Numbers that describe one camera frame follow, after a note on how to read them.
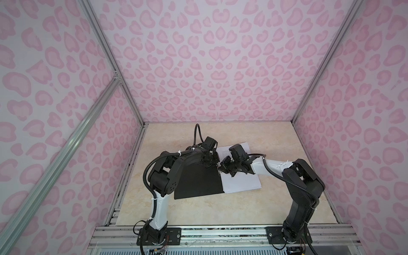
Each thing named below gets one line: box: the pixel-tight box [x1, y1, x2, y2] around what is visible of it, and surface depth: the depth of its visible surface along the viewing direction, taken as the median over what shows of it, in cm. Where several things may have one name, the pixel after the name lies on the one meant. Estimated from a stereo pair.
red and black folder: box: [174, 162, 225, 200], surface depth 90 cm
